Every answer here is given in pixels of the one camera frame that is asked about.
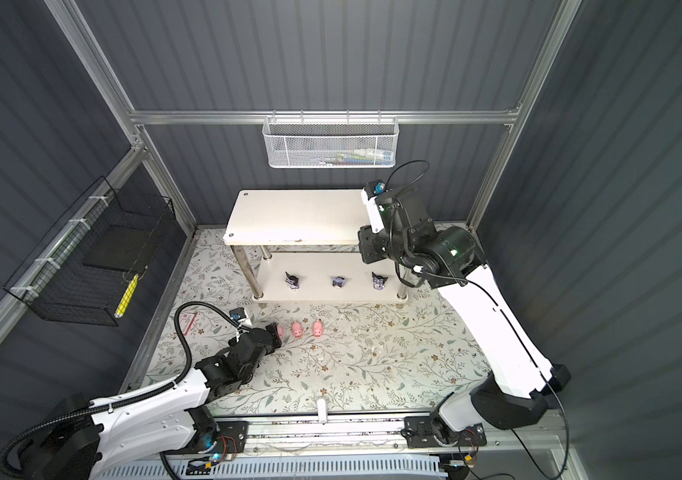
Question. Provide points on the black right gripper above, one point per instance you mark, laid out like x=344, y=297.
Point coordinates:
x=364, y=236

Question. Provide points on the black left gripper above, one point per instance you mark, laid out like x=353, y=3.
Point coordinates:
x=271, y=331

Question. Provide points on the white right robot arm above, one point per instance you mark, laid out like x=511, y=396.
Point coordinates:
x=522, y=384

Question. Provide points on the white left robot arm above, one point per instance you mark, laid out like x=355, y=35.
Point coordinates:
x=81, y=438

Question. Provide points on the white two-tier shelf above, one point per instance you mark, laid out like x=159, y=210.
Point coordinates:
x=302, y=232

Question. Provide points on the red card pack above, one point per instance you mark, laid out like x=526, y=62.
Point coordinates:
x=187, y=321

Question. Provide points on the items in mesh basket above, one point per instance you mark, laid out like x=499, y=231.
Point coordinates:
x=358, y=157

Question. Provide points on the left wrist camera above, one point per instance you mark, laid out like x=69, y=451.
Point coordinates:
x=240, y=319

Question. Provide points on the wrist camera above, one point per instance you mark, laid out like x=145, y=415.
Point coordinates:
x=370, y=192
x=240, y=319

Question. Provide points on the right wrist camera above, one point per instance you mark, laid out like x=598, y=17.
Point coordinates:
x=370, y=192

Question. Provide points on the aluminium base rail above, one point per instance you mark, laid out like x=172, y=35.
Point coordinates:
x=382, y=432

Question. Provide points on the white wire mesh basket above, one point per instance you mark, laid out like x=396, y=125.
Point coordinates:
x=295, y=145

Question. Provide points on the black wire wall basket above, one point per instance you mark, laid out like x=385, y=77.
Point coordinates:
x=80, y=277

